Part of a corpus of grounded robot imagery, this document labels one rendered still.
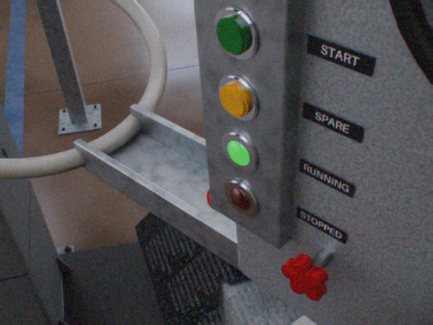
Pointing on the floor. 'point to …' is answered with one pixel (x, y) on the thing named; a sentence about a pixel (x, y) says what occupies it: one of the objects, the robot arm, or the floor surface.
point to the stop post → (67, 74)
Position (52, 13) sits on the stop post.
